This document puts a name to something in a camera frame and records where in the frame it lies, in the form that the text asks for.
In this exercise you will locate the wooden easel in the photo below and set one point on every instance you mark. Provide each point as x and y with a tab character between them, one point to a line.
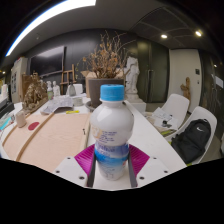
68	77

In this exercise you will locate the grey round plant saucer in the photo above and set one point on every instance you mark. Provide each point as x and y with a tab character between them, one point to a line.
89	106

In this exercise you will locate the white paper sheets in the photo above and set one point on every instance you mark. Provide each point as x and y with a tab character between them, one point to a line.
161	115

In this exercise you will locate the dried plant in dark pot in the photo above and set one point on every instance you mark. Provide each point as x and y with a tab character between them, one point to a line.
105	88

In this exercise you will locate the printed newspaper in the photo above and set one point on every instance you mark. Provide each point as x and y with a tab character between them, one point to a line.
58	103

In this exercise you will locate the black wall screen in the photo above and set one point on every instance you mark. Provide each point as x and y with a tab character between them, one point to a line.
46	61

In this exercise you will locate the flat round red coaster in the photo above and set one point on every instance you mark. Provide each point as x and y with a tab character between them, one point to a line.
33	126

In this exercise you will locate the small clear round jar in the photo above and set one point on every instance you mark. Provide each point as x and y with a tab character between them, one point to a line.
77	101

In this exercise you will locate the glass bottle with green label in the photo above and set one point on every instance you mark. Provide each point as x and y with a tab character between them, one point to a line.
49	91

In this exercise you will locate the clear glass bottle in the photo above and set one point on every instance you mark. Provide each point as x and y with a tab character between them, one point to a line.
71	90

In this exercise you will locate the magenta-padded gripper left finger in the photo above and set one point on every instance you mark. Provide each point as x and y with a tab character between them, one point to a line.
71	168

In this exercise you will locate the desktop printer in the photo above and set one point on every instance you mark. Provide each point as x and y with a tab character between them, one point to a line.
6	108

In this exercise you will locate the white bottle with blue cap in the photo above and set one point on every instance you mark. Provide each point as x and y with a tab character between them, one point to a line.
111	123

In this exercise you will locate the black backpack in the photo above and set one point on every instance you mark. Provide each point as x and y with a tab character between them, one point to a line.
191	140

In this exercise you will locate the long ceiling light strip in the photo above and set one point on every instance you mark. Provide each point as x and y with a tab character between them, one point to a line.
43	18

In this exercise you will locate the brown cardboard box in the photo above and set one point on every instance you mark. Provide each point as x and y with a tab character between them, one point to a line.
87	87

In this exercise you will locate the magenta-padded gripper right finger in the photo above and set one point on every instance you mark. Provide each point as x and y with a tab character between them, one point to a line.
151	170

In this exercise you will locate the round ceiling spotlight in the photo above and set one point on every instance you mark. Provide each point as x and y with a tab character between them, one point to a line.
198	33
164	36

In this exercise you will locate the wooden carved figure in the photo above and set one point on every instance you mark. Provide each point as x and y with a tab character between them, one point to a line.
186	89

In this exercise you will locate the white cabinet with posters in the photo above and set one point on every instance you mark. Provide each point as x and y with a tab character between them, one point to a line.
18	78

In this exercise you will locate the golden carved sculpture on wood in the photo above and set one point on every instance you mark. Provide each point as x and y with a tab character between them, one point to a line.
34	95

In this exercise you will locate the white plastic chair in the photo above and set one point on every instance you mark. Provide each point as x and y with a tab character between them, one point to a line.
176	104
205	115
79	89

